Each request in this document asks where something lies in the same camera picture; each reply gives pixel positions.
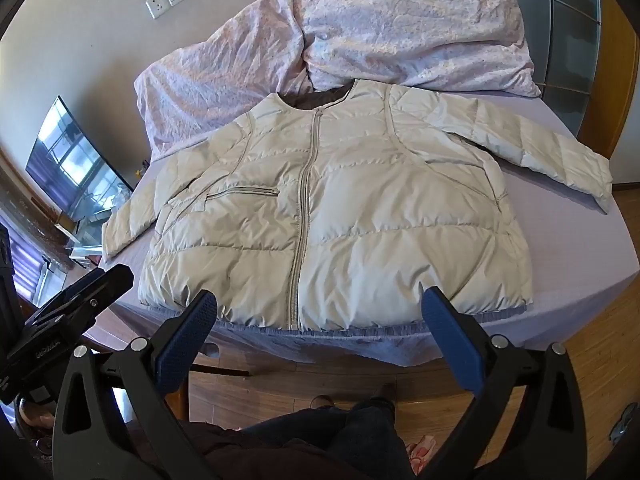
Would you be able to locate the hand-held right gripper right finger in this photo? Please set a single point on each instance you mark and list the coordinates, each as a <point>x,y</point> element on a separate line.
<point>450,340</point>

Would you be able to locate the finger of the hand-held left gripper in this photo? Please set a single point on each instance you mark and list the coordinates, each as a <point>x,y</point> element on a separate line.
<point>102,282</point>

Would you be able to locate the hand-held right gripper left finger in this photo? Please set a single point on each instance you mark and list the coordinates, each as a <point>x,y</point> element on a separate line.
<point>190,332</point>

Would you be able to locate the beige puffer jacket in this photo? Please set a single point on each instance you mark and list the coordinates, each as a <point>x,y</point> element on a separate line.
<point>350,200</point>

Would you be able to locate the person's left hand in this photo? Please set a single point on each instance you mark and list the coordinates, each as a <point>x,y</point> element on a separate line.
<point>36,412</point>

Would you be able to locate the television stand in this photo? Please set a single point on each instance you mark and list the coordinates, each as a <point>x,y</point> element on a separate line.
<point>82,240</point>

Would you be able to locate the pink slipper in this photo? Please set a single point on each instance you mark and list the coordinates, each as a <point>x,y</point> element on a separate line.
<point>419,455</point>

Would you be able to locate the flat screen television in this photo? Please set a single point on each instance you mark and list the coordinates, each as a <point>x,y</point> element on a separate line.
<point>70,155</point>

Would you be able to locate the person's legs in dark trousers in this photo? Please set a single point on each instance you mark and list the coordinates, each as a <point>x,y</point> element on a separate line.
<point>310,445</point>

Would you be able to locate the pink floral duvet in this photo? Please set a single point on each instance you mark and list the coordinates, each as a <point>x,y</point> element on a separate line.
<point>380,25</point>

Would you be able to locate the frosted glass door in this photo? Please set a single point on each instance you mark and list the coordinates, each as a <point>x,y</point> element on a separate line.
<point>565,25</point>

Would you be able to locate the white wall socket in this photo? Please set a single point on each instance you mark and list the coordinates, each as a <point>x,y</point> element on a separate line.
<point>156,4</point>

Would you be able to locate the wooden wall cabinet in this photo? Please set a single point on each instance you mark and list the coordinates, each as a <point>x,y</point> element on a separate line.
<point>617,60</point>

